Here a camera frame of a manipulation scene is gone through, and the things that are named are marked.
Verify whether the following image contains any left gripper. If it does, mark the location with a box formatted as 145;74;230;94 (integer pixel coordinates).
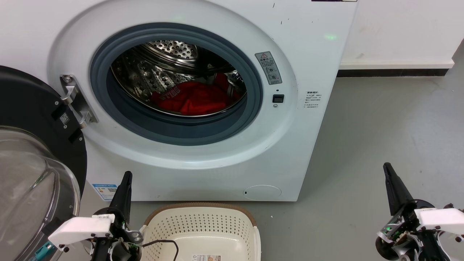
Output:
91;171;144;261

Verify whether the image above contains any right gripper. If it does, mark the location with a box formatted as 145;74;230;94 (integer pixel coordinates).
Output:
376;162;450;261

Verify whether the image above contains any red garment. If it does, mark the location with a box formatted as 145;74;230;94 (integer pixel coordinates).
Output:
150;72;241;116

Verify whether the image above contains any cream perforated laundry basket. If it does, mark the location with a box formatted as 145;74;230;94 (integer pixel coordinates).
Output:
140;202;261;261

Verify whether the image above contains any steel washer drum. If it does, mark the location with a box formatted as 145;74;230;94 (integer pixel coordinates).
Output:
111;40;247;117

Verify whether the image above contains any black glass washer door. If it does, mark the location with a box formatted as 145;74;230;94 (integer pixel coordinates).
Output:
0;65;88;261

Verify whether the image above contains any blue energy label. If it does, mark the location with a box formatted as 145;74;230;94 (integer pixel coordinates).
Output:
92;183;118;201

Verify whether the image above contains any grey rubber door gasket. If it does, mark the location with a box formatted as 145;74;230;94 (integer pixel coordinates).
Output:
90;22;263;146

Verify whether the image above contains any white front-load washing machine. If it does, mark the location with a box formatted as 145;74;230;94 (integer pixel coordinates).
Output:
0;0;359;202

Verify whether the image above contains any metal door hinge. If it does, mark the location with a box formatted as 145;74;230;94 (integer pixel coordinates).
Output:
60;74;99;129

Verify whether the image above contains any white text sticker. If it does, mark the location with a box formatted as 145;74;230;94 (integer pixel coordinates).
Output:
304;91;322;109

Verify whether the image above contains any round filter cover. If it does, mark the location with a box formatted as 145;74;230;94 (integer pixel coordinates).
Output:
243;185;282;201

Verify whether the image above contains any grey warning sticker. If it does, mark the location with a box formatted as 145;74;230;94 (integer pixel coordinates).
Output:
255;51;282;86

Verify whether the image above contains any thin black cable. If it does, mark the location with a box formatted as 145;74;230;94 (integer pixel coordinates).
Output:
141;239;180;261

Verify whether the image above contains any teal cable connector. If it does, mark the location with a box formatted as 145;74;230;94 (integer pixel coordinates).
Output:
34;242;55;260

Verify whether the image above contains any white wall ledge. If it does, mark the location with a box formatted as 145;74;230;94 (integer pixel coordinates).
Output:
339;60;455;70

